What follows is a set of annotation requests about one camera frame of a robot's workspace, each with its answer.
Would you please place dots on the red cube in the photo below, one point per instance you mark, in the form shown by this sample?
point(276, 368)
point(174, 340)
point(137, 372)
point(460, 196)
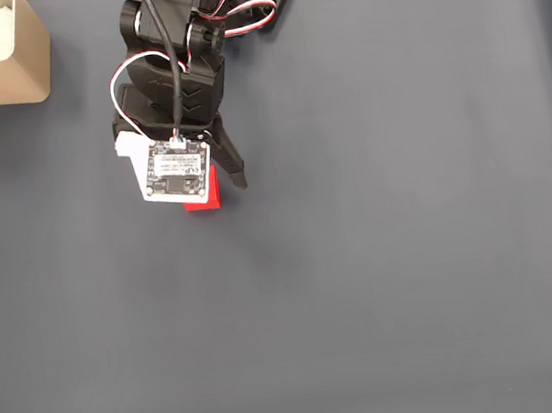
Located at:
point(214, 194)

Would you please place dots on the gray table mat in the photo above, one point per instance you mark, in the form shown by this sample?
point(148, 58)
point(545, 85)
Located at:
point(363, 256)

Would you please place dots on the camera board on white mount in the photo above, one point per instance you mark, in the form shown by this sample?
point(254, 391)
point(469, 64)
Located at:
point(176, 171)

